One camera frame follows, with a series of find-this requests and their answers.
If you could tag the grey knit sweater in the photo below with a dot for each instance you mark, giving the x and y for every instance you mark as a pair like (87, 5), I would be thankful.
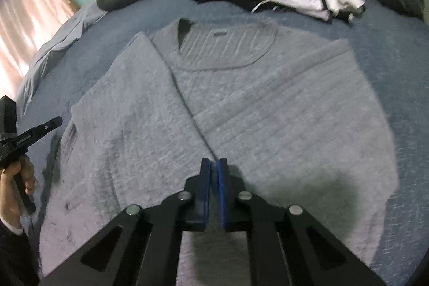
(268, 111)

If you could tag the person's left forearm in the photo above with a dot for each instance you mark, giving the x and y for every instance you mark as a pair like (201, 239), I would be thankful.
(13, 259)

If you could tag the person's left hand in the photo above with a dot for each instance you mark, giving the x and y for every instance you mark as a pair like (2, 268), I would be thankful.
(8, 202)

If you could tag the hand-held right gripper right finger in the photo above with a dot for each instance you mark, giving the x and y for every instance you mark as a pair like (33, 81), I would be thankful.
(221, 192)

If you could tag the pink curtain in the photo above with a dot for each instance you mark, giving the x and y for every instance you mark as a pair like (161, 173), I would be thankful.
(26, 11)

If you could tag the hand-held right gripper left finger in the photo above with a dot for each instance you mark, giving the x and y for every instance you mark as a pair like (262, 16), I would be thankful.
(205, 192)

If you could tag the bed with blue patterned sheet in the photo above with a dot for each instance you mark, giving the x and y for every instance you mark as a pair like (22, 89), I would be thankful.
(388, 48)

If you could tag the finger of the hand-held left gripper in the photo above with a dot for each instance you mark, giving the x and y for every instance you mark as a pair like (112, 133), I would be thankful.
(47, 129)

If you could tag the light grey-blue blanket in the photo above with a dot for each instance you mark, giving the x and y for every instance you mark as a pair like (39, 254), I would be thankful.
(57, 51)

